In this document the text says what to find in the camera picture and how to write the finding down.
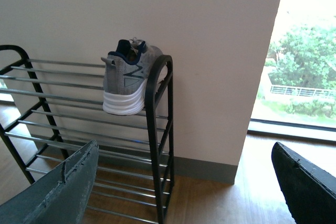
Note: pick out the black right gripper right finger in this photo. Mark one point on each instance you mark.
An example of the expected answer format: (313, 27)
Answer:
(309, 191)

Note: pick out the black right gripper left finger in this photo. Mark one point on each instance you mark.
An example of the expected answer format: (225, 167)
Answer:
(61, 196)

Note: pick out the grey knit sneaker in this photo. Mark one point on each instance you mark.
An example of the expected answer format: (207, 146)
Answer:
(126, 74)

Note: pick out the black metal shoe rack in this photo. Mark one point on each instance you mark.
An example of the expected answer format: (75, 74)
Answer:
(60, 110)

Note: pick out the dark window frame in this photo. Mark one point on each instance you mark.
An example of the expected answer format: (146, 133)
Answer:
(291, 129)

